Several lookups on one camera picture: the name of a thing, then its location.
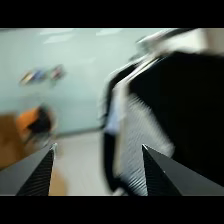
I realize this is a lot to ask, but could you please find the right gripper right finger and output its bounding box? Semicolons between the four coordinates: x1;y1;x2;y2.
141;143;224;197

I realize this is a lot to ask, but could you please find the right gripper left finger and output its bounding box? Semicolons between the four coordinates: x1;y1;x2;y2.
0;143;57;197

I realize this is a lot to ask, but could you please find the grey striped garment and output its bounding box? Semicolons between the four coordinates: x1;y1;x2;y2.
111;83;176;197

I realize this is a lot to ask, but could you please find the black garment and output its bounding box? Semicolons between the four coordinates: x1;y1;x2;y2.
99;49;224;193

